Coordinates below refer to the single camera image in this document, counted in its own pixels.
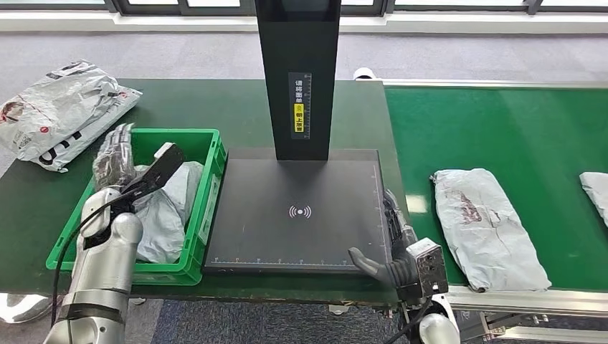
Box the crumpled white parcel bag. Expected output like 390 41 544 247
0 59 122 160

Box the dark window frame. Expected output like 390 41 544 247
0 0 608 15

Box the green conveyor belt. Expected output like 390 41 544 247
384 85 608 292

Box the shiny chrome round foot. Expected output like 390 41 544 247
0 293 53 325

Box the green plastic crate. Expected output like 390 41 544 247
46 128 228 287

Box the black scanner base plate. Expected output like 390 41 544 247
203 148 394 277

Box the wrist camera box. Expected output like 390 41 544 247
124 142 187 201
406 238 450 300

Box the aluminium conveyor frame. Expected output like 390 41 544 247
382 78 608 344

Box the black scanner column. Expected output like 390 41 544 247
255 0 341 161

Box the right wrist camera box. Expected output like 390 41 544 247
406 238 450 300

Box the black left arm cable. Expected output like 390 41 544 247
51 189 143 328

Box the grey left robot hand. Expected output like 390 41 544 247
92 123 148 191

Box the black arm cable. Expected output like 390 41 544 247
382 296 434 344
51 189 143 328

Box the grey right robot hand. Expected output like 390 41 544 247
348 189 419 285

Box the black yellow column label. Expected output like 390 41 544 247
288 72 313 140

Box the flat white black-lettered parcel bag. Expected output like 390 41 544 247
28 85 143 173

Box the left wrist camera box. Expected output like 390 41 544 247
124 142 187 201

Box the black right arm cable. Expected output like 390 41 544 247
382 296 434 344

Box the white window sill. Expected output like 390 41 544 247
0 10 608 34

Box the grey parcel bag red print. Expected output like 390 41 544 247
430 168 553 293
578 171 608 229
134 161 205 265

